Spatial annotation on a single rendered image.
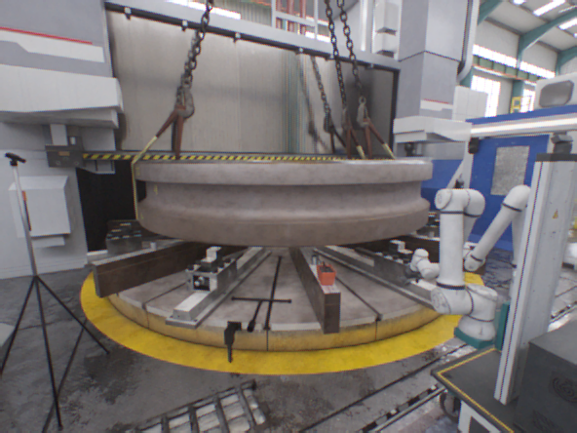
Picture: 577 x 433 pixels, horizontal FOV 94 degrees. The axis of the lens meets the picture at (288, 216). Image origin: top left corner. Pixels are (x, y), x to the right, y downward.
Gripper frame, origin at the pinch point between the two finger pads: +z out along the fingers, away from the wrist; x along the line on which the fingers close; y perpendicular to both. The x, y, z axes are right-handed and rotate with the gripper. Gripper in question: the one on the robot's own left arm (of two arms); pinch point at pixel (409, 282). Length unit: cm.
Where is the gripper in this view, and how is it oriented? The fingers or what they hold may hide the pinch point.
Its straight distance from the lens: 244.0
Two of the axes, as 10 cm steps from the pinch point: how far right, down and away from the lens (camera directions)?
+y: -2.7, -5.6, 7.8
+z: 0.0, 8.1, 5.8
